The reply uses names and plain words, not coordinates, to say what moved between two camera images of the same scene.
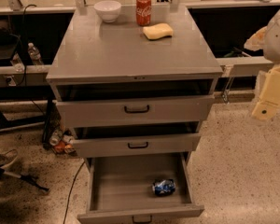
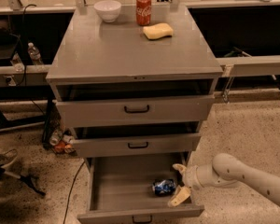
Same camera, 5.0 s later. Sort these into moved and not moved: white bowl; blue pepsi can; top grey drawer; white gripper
Moved: white gripper
Not moved: white bowl; blue pepsi can; top grey drawer
